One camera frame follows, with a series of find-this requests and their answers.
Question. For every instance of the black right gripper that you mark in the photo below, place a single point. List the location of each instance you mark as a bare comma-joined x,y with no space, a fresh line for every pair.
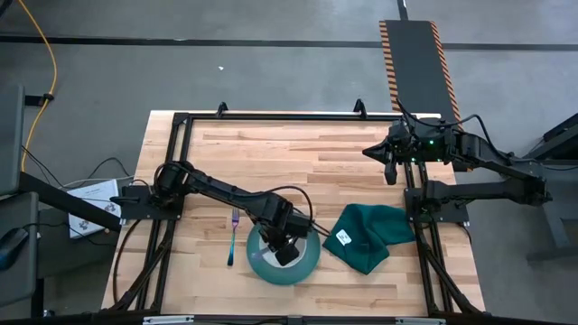
408,142

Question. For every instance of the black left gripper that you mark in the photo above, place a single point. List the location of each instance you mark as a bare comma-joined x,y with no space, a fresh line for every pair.
289,225

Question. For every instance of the white ceramic bowl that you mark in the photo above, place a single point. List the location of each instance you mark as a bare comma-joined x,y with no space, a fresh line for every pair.
269,259

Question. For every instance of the iridescent blue purple fork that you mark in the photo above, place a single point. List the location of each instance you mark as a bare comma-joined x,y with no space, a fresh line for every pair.
233,234

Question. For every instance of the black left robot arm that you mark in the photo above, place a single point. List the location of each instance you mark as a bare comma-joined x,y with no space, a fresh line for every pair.
217,187

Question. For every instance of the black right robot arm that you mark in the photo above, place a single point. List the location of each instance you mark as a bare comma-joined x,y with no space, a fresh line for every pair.
487,189

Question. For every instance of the teal green plate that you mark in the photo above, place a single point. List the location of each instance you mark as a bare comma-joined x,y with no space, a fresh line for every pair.
289,276

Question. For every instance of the dark green cloth napkin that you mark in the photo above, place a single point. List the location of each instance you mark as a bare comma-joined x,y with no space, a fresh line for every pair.
366,244

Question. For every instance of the black mat with orange stripes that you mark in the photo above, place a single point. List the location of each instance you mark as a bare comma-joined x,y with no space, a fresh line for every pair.
415,67

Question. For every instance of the dark grey side table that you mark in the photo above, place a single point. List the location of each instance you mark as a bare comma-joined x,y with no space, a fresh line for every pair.
560,225

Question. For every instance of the white printed booklet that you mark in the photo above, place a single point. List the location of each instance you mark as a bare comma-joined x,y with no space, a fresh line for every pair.
90,216

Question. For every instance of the black floor tape line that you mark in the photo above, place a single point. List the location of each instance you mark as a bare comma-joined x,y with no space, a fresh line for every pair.
180,42

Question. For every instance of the black diagonal beam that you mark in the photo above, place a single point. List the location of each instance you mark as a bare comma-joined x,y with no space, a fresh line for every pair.
58,198

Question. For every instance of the grey desk panel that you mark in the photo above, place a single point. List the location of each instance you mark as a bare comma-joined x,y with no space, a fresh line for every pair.
27,289
11,135

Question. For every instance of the black computer mouse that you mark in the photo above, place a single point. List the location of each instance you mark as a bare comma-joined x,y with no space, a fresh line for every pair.
12,246

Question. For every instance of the black metal table frame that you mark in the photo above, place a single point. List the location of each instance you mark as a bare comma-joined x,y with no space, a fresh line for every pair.
293,116

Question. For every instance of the silver metal bracket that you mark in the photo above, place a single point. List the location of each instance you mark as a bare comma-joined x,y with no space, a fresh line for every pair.
168,320
420,321

